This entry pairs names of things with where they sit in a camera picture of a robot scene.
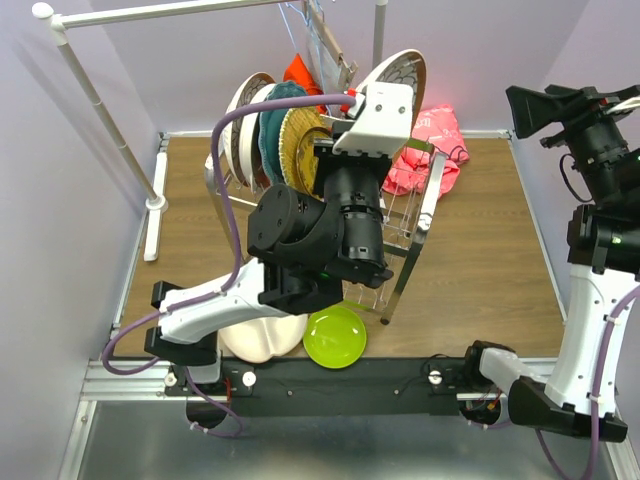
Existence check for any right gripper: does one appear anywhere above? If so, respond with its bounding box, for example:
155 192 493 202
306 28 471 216
509 83 640 204

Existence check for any yellow black patterned plate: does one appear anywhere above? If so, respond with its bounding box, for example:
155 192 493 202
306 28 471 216
296 127 330 195

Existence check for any woven bamboo plate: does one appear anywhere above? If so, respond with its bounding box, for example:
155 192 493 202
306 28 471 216
279 107 327 194

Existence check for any teal scalloped plate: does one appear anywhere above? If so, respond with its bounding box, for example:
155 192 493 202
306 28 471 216
258 80 307 184

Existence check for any grey swirl ceramic plate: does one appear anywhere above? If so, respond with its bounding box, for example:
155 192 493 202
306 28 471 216
232 72 275 193

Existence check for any floral brown rim plate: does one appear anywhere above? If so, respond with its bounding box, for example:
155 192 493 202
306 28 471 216
222 72 274 186
356 49 428 123

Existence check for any lime green plate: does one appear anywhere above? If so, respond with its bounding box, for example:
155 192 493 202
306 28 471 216
302 305 367 370

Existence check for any white divided plate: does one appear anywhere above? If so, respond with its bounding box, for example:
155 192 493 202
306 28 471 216
218 314 309 363

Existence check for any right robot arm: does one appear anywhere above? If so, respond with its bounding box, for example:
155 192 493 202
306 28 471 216
459 85 639 443

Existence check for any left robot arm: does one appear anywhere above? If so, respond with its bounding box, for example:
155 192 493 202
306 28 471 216
144 139 393 395

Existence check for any steel two-tier dish rack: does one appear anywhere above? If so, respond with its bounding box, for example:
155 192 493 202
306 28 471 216
204 153 441 325

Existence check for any grey towel with panda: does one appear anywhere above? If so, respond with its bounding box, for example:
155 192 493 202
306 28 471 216
304 9 351 94

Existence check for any beige clip hanger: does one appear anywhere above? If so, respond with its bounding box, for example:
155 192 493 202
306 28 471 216
302 0 359 91

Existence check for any orange garment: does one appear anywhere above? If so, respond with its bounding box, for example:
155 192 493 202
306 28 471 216
283 53 323 95

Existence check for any pink patterned garment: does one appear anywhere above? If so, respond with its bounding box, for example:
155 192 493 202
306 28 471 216
382 104 470 198

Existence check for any black base bar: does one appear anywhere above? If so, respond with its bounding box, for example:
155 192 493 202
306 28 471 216
164 355 501 419

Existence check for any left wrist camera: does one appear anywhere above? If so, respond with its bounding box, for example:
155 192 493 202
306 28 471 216
332 82 413 158

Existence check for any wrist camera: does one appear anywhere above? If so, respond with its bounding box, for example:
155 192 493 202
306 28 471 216
332 82 413 158
606 95 640 115

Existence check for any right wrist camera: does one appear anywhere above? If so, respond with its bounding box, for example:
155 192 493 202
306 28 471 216
606 95 640 115

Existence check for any white clothes rail frame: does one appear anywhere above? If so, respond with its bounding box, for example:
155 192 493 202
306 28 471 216
31 0 391 261

